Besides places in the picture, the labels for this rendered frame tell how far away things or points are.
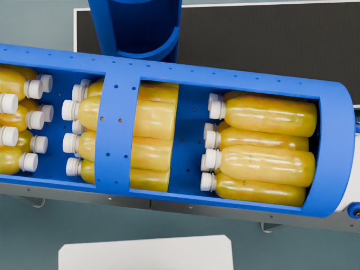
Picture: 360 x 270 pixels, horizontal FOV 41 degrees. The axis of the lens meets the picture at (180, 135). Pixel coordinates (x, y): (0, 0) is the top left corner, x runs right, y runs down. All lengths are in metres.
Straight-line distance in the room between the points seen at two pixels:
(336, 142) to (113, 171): 0.41
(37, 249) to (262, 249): 0.94
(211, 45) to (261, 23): 0.25
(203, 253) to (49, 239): 1.27
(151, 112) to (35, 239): 1.31
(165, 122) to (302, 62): 1.35
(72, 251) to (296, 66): 1.48
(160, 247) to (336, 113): 0.41
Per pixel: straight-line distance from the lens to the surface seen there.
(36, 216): 2.13
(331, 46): 2.24
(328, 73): 2.19
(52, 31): 2.36
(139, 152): 0.93
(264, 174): 0.95
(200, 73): 0.93
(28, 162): 1.04
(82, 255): 0.92
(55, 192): 1.22
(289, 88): 0.94
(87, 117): 0.91
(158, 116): 0.89
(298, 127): 0.99
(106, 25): 1.44
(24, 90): 1.02
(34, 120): 1.05
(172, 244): 0.91
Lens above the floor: 2.06
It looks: 75 degrees down
